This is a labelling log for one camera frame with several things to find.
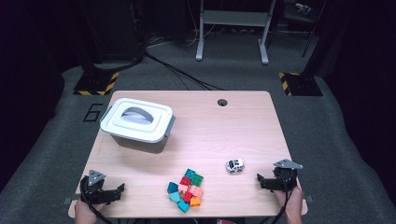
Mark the salmon toy block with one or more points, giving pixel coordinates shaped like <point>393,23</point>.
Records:
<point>196,191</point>

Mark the black cabinet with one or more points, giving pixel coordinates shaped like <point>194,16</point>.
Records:
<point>118,31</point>

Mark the grey device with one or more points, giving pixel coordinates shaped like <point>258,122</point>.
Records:
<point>303,7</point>

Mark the cyan toy block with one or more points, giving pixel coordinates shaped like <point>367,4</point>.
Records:
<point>183,206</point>

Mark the white toy car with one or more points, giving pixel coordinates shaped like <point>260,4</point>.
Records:
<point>235,165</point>

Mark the transparent grey storage box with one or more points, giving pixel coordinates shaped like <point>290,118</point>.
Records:
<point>137,145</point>

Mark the dark teal toy block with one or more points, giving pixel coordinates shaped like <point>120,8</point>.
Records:
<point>172,187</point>

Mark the black striped stand base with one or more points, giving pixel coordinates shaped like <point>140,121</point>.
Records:
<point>303,85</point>
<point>93,83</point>

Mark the green toy block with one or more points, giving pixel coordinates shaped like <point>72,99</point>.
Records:
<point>197,179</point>

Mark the light teal toy block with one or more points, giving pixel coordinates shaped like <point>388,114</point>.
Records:
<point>175,197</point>

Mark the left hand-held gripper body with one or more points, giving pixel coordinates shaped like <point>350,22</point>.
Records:
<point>96,196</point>

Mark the person's left hand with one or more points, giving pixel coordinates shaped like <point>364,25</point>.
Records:
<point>84,214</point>

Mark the grey metal stand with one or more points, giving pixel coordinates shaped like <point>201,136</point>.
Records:
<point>233,18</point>

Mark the orange toy block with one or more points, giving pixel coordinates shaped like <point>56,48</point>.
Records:
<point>195,202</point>

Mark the light pink toy block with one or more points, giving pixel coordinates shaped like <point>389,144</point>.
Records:
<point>183,188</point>

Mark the red toy block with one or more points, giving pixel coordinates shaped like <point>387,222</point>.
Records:
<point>187,197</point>
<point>185,181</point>

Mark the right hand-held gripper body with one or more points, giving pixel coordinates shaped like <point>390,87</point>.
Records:
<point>286,179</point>

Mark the small red object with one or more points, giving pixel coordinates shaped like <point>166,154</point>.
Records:
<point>225,221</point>

